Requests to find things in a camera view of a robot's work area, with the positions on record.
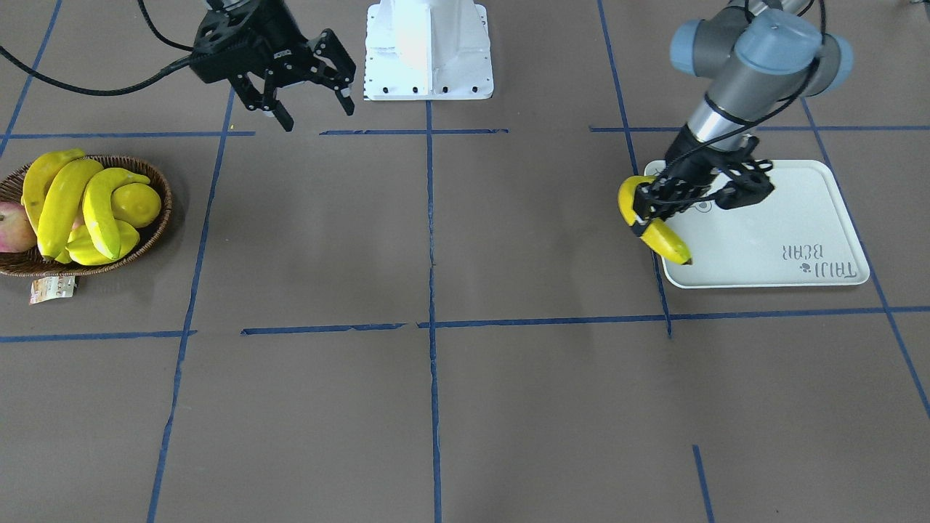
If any paper basket label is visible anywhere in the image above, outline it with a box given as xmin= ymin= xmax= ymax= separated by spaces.
xmin=29 ymin=275 xmax=78 ymax=305

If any brown wicker basket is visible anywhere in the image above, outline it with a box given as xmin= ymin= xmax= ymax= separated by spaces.
xmin=1 ymin=153 xmax=173 ymax=279

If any yellow banana carried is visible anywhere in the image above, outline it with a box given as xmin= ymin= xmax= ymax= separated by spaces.
xmin=618 ymin=176 xmax=693 ymax=265

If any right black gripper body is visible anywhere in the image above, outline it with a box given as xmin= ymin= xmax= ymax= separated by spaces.
xmin=190 ymin=1 xmax=306 ymax=84

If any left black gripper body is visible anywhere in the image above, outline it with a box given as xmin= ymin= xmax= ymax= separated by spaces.
xmin=655 ymin=125 xmax=756 ymax=196

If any yellow starfruit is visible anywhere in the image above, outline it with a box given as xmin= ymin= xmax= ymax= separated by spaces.
xmin=66 ymin=219 xmax=140 ymax=266

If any yellow banana curved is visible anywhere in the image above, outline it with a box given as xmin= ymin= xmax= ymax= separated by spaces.
xmin=82 ymin=168 xmax=150 ymax=261

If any white bear tray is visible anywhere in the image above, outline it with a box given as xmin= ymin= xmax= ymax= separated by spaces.
xmin=662 ymin=160 xmax=870 ymax=289

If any red apple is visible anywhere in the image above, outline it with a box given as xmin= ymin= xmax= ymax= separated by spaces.
xmin=1 ymin=201 xmax=37 ymax=253

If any yellow banana middle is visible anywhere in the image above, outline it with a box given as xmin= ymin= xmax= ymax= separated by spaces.
xmin=37 ymin=158 xmax=103 ymax=259

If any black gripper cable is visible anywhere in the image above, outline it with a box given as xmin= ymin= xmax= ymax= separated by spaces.
xmin=0 ymin=0 xmax=211 ymax=98

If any yellow lemon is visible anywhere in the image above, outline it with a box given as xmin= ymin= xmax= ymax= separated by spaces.
xmin=110 ymin=183 xmax=162 ymax=229

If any white pedestal column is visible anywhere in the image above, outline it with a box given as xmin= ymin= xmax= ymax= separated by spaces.
xmin=363 ymin=1 xmax=495 ymax=102

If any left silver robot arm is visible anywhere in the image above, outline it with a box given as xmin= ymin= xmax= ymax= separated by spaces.
xmin=619 ymin=1 xmax=854 ymax=238

